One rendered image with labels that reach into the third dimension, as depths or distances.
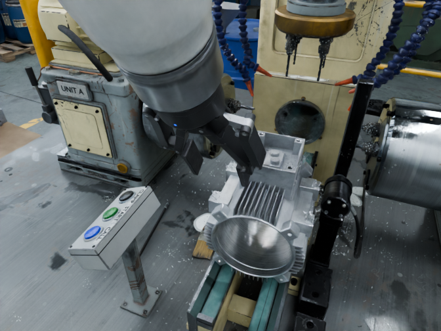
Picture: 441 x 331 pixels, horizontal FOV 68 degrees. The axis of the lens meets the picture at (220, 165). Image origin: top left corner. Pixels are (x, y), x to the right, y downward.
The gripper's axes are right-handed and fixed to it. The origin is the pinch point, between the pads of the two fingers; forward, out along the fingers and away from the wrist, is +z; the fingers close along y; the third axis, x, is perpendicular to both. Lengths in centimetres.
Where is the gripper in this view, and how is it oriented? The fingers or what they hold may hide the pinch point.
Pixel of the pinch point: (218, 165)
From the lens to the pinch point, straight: 50.2
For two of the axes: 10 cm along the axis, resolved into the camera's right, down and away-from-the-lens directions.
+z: 1.8, 4.2, 8.9
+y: -9.3, -2.2, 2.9
